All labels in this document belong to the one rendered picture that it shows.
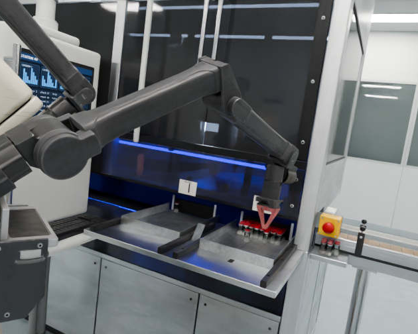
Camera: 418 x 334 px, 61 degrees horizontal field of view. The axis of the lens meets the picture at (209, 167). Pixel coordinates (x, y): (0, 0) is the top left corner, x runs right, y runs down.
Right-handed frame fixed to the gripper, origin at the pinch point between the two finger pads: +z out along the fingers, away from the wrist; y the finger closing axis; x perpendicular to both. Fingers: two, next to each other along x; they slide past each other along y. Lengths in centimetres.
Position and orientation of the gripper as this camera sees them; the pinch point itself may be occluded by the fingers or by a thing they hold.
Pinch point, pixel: (265, 226)
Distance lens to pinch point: 116.6
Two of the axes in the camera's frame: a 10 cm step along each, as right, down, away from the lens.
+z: -1.8, 9.8, 0.2
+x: -8.9, -1.7, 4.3
